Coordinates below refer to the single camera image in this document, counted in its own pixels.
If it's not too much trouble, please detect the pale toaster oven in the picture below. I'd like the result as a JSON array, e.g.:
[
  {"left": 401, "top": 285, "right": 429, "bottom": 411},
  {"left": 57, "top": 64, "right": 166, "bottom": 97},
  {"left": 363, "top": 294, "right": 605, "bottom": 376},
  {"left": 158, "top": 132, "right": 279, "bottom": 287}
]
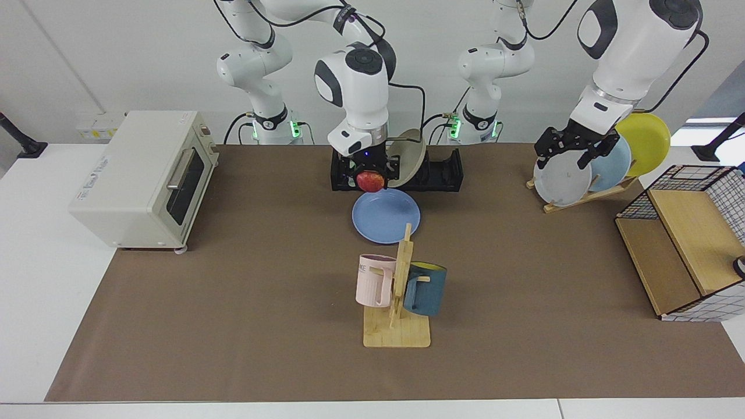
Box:
[{"left": 68, "top": 111, "right": 220, "bottom": 253}]

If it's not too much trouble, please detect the wire basket with wooden floor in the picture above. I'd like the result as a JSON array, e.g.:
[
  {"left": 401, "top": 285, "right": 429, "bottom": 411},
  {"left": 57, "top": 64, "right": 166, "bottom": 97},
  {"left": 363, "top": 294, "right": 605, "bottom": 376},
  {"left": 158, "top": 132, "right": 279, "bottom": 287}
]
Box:
[{"left": 615, "top": 165, "right": 745, "bottom": 322}]

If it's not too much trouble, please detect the wooden mug stand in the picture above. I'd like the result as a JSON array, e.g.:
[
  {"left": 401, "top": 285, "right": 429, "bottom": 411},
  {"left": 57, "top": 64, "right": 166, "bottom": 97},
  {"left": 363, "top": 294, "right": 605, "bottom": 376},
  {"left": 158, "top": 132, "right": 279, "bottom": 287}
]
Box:
[{"left": 363, "top": 223, "right": 432, "bottom": 349}]

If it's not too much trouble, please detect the wooden plate rack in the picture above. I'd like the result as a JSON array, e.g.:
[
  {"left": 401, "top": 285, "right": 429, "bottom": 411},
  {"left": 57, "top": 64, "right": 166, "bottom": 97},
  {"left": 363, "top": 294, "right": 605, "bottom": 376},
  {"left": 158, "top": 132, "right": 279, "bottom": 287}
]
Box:
[{"left": 526, "top": 176, "right": 639, "bottom": 214}]

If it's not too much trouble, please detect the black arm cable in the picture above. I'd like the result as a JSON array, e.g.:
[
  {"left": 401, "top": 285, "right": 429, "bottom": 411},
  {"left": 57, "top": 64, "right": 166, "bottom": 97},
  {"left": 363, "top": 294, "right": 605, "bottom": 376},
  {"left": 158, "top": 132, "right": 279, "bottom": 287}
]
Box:
[
  {"left": 642, "top": 29, "right": 711, "bottom": 115},
  {"left": 387, "top": 81, "right": 427, "bottom": 144}
]

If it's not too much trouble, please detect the beige plate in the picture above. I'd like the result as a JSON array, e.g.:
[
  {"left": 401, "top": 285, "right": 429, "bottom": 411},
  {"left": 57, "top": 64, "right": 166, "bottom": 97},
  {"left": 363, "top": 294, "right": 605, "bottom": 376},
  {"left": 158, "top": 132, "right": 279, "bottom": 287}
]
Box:
[{"left": 384, "top": 128, "right": 427, "bottom": 189}]

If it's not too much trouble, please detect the black dish rack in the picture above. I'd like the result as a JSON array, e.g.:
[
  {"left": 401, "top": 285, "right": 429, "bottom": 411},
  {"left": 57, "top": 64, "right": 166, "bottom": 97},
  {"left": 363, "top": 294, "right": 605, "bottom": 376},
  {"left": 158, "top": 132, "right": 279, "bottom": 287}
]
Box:
[{"left": 330, "top": 145, "right": 463, "bottom": 193}]

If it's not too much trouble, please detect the yellow plate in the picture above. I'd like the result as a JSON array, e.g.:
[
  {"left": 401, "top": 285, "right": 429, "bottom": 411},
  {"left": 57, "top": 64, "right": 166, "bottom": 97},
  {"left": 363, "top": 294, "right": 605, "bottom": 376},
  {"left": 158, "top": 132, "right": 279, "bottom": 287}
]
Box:
[{"left": 615, "top": 112, "right": 672, "bottom": 177}]

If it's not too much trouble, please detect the brown table cloth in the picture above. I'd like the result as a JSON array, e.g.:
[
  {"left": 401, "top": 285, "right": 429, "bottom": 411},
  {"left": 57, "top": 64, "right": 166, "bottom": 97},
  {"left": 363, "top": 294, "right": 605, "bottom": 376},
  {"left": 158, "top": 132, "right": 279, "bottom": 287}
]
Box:
[{"left": 44, "top": 144, "right": 745, "bottom": 403}]

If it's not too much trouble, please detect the pink mug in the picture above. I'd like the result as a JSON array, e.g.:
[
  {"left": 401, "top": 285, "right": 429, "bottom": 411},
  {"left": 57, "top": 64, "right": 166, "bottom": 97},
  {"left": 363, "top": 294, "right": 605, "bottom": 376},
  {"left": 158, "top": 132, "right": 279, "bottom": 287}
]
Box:
[{"left": 355, "top": 254, "right": 398, "bottom": 308}]

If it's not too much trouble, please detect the white wall socket strip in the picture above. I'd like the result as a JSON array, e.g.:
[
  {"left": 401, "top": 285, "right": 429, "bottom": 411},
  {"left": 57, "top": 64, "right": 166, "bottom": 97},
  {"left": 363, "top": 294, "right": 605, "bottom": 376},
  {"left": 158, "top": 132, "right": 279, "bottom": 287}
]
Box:
[{"left": 76, "top": 113, "right": 126, "bottom": 140}]

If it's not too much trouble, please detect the light blue plate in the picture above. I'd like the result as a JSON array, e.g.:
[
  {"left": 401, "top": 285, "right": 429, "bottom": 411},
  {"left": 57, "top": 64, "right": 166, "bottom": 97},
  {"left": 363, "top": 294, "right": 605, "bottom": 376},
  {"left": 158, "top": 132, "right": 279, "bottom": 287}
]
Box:
[{"left": 588, "top": 134, "right": 632, "bottom": 193}]

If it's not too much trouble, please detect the dark blue mug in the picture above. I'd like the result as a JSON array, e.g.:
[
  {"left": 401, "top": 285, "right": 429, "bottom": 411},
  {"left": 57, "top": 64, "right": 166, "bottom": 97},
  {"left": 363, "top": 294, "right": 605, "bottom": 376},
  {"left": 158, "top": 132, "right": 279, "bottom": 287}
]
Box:
[{"left": 403, "top": 262, "right": 448, "bottom": 317}]

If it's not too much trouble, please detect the grey plate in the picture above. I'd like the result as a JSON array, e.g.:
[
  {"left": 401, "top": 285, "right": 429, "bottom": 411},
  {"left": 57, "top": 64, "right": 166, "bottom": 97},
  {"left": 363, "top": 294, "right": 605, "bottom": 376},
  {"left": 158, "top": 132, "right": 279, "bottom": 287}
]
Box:
[{"left": 533, "top": 148, "right": 593, "bottom": 207}]

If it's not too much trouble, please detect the red yellow apple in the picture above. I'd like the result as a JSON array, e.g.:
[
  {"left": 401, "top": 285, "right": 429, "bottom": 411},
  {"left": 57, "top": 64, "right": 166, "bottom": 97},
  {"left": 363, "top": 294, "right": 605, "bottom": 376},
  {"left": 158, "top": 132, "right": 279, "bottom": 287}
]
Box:
[{"left": 356, "top": 171, "right": 386, "bottom": 193}]

